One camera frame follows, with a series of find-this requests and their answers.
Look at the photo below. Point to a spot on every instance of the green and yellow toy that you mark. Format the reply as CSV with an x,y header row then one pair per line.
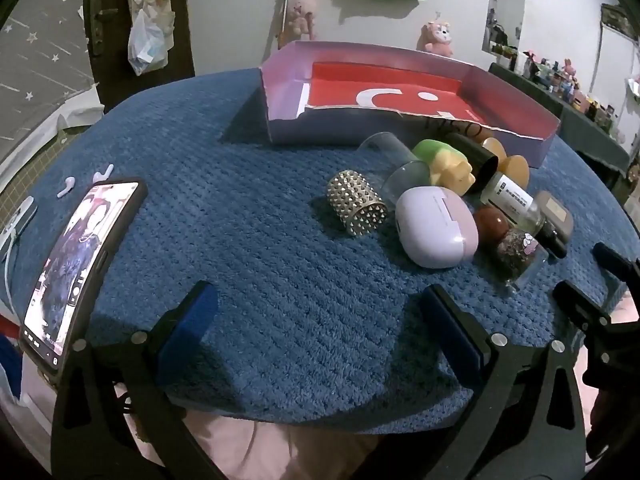
x,y
440,160

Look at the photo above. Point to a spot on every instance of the gold studded cylinder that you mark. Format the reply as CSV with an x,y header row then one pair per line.
x,y
355,202

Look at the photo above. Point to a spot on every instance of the red cardboard box tray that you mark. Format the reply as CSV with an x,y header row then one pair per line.
x,y
285,110

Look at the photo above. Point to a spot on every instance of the taupe square case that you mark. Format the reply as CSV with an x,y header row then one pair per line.
x,y
555,212

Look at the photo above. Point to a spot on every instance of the row of small figurines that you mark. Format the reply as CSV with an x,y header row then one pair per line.
x,y
565,80

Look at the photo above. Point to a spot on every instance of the dark green covered table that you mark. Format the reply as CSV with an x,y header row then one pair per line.
x,y
575,125

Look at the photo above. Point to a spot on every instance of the red paper liner white marks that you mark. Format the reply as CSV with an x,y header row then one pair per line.
x,y
400,80

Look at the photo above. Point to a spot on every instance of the small wall picture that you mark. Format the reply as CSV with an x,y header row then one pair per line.
x,y
617,20

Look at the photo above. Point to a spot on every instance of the clear plastic bag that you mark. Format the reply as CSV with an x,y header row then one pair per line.
x,y
146,45

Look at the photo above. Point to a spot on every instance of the white earbud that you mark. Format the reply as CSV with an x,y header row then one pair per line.
x,y
66,187
102,174

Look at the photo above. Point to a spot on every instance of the black cylinder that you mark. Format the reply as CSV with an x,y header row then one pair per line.
x,y
475,162

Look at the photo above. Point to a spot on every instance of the pink plush bear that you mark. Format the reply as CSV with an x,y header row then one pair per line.
x,y
302,15

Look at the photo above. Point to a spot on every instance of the pink plush cow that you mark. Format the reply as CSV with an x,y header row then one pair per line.
x,y
437,37

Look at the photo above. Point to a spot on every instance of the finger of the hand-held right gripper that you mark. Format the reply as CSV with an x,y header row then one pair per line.
x,y
580,305
612,260

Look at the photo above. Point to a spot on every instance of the grey star patterned cloth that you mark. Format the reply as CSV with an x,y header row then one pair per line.
x,y
40,60

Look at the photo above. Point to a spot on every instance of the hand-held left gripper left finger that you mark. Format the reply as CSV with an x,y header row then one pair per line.
x,y
200,310

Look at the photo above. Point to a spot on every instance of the wall mirror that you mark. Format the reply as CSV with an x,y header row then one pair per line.
x,y
502,5

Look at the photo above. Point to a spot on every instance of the glass bottle white label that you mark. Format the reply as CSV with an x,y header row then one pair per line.
x,y
507,200

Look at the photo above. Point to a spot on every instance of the pink bed sheet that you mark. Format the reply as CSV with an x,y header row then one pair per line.
x,y
280,450

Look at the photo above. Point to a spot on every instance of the dark brown door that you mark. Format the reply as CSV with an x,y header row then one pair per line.
x,y
110,70

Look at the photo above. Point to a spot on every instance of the yellow plastic egg half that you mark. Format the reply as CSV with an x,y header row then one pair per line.
x,y
515,170
494,147

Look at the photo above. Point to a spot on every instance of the blue knitted blanket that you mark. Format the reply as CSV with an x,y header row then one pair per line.
x,y
250,260

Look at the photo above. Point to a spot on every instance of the glitter jar brown round lid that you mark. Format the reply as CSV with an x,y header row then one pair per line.
x,y
520,255

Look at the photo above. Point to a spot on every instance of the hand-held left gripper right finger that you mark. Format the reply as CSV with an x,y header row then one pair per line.
x,y
450,335

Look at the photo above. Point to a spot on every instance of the clear plastic cup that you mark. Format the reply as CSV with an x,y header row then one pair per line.
x,y
387,152

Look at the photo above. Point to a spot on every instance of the white stick orange ends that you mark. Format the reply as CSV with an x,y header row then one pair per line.
x,y
285,10

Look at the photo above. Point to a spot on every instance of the black smartphone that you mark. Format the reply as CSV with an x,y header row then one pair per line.
x,y
75,270

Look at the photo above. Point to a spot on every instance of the lilac oval earbud case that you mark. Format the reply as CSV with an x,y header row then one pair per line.
x,y
435,225

